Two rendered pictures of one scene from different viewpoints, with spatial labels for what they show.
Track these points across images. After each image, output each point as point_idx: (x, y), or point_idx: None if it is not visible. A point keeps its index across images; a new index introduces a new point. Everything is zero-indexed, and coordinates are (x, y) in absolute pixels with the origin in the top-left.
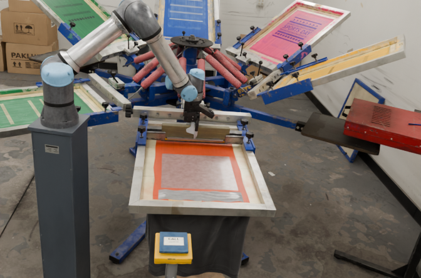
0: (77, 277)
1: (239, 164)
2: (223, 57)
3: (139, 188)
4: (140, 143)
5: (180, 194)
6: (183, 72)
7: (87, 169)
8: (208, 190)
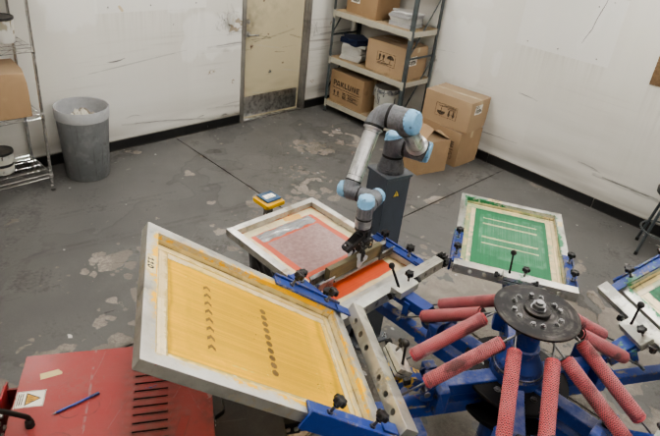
0: None
1: (290, 268)
2: (480, 347)
3: (322, 207)
4: (374, 235)
5: (299, 222)
6: (350, 168)
7: (379, 219)
8: (286, 234)
